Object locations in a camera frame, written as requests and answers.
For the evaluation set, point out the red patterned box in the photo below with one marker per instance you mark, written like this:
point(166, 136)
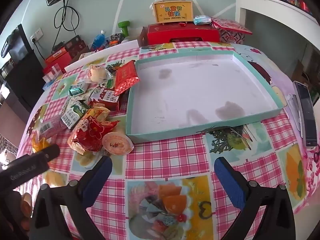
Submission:
point(230, 25)
point(231, 38)

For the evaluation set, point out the black cabinet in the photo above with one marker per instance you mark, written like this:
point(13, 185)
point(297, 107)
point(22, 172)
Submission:
point(25, 80)

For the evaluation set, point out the light blue wet wipes pack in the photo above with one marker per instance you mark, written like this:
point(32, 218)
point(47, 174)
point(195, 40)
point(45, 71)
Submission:
point(202, 20)

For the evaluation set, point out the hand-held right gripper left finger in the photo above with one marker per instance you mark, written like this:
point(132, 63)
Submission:
point(98, 180)

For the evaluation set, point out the pile of colourful toys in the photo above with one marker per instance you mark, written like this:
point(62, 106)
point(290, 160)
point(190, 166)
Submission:
point(115, 39)

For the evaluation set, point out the person's left hand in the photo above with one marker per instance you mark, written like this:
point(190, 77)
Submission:
point(26, 203)

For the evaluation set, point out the pink snack packet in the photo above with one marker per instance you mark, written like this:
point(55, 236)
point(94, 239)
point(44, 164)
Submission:
point(56, 126)

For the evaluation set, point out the dark green biscuit packet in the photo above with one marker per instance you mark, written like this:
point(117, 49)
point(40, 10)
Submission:
point(78, 89)

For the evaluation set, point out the white wall socket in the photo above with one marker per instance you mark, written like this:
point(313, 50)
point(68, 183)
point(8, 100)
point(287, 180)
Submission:
point(36, 34)

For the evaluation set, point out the dark red box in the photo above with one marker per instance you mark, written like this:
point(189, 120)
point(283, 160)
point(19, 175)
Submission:
point(75, 45)

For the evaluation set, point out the clear plastic box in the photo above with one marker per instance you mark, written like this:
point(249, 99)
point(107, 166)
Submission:
point(52, 73)

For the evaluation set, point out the black appliance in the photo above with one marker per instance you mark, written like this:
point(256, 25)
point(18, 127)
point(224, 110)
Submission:
point(16, 45)

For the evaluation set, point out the orange red box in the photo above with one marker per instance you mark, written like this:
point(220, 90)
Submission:
point(57, 57)

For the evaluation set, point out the clear green-trimmed biscuit packet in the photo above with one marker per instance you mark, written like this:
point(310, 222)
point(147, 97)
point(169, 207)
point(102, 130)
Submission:
point(112, 68)

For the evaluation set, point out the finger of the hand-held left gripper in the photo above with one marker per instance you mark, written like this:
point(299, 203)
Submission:
point(52, 152)

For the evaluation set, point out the round bread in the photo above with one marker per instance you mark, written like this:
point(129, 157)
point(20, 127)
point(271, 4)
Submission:
point(96, 74)

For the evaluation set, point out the orange cake roll packet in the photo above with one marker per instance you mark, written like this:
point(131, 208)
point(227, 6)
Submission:
point(98, 112)

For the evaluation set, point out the red foil snack packet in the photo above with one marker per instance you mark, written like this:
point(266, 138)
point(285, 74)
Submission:
point(126, 77)

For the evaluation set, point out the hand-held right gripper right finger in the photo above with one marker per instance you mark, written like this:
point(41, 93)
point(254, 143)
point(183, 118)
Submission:
point(231, 182)

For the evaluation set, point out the red white cow packet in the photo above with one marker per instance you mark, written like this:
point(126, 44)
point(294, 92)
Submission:
point(108, 98)

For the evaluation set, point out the clear orange barcode packet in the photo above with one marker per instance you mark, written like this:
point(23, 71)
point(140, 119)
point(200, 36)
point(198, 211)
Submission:
point(40, 145)

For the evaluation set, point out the shallow teal cardboard tray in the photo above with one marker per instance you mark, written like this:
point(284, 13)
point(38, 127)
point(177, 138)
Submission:
point(200, 92)

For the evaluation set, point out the large red gift box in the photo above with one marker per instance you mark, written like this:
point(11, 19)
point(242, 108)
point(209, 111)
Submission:
point(175, 33)

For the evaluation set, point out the green dumbbell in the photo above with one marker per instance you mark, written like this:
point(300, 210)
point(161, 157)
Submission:
point(124, 28)

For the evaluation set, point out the blue plastic bottle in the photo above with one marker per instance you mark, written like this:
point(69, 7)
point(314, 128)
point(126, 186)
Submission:
point(98, 41)

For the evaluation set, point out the orange jelly cup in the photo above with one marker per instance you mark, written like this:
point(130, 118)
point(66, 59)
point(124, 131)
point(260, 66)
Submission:
point(117, 143)

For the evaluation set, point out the green white biscuit packet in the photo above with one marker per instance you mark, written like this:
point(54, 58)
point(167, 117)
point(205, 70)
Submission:
point(72, 112)

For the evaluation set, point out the red gold flower packet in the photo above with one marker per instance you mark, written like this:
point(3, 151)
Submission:
point(96, 132)

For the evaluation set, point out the white snack packet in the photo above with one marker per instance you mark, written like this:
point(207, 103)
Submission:
point(93, 92)

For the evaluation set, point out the white desk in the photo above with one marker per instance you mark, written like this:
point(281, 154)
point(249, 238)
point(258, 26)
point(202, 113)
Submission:
point(275, 7)

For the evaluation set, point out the pink plaid picture tablecloth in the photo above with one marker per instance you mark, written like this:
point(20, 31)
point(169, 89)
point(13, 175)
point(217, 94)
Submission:
point(162, 155)

